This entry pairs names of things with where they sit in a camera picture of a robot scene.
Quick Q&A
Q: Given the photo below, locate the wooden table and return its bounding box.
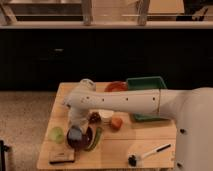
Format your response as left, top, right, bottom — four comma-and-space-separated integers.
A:
37, 83, 176, 171

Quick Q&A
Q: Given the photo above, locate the green plastic tray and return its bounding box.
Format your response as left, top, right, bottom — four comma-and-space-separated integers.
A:
126, 76, 167, 122

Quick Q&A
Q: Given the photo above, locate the small wooden block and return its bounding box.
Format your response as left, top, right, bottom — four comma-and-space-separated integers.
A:
49, 149, 75, 164

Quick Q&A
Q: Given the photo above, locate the red plate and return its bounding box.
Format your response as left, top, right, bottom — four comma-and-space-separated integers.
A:
105, 81, 127, 92

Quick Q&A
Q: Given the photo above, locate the blue sponge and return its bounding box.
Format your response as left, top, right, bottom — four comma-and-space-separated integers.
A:
68, 128, 82, 141

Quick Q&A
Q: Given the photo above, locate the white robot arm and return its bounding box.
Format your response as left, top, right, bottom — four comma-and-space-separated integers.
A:
65, 83, 213, 171

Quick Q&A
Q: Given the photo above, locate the white bowl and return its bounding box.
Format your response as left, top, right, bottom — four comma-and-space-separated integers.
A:
99, 110, 114, 122

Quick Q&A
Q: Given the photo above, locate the dark brown toy food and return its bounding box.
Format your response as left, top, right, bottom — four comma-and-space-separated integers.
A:
89, 112, 101, 123

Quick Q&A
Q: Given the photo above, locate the wooden railing shelf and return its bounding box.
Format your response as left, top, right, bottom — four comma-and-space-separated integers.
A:
0, 0, 213, 29

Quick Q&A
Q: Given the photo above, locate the green chili pepper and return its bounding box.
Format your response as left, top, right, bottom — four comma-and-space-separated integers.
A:
85, 127, 103, 152

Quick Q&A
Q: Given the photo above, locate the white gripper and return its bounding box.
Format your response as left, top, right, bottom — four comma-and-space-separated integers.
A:
68, 107, 89, 132

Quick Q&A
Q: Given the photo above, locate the green apple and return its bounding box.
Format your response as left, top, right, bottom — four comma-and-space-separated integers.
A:
48, 127, 64, 144

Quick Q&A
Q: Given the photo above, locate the dark red plastic cup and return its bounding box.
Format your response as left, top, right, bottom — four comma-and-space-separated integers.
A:
66, 126, 93, 150

